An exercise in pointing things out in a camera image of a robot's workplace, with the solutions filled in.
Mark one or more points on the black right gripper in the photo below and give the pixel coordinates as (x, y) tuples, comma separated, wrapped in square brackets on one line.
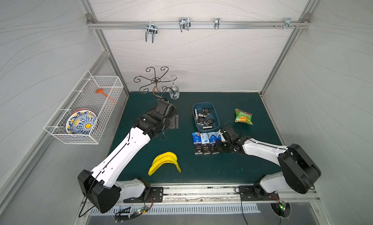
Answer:
[(223, 145)]

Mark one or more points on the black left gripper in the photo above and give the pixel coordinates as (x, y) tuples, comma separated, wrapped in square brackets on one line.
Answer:
[(172, 121)]

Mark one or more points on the light blue tissue pack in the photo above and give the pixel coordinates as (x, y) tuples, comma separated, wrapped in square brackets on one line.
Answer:
[(213, 137)]

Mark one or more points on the white blue tissue pack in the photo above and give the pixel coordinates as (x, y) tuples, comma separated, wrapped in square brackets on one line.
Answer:
[(204, 138)]

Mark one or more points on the dark blue tissue pack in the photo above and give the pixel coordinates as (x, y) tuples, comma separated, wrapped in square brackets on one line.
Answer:
[(196, 138)]

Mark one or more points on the black tissue pack top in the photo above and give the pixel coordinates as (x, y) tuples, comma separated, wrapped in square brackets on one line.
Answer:
[(206, 111)]

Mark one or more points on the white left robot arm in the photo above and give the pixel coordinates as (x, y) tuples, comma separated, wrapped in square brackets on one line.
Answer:
[(100, 187)]

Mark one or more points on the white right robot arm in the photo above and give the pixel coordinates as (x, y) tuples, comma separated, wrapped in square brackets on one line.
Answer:
[(298, 171)]

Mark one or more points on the teal storage box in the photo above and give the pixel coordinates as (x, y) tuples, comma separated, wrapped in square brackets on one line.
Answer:
[(203, 122)]

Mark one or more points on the copper glass rack stand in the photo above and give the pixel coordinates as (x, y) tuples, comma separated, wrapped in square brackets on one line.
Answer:
[(154, 81)]

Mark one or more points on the green snack bag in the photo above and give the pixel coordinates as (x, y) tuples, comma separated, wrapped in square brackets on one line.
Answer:
[(243, 117)]

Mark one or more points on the yellow banana bunch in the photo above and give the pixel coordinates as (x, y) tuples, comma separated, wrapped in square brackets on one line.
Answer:
[(165, 158)]

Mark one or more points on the orange spatula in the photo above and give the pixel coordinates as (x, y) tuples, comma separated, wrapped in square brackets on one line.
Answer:
[(101, 91)]

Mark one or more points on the blue yellow patterned plate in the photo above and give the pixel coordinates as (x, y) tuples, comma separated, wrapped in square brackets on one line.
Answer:
[(81, 122)]

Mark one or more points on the metal hook left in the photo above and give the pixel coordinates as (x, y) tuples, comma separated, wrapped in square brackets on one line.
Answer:
[(151, 30)]

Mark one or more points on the metal hook middle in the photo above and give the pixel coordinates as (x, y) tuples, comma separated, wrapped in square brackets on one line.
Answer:
[(184, 24)]

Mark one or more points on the metal hook small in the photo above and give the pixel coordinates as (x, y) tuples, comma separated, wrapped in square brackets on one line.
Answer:
[(217, 23)]

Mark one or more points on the metal hook right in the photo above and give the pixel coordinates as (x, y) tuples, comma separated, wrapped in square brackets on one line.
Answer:
[(287, 25)]

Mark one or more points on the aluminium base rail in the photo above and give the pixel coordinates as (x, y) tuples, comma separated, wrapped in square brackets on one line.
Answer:
[(224, 193)]

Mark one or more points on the white wire basket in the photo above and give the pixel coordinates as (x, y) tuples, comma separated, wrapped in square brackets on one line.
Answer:
[(84, 96)]

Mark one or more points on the aluminium top rail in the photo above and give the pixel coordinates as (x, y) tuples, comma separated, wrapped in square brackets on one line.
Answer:
[(201, 25)]

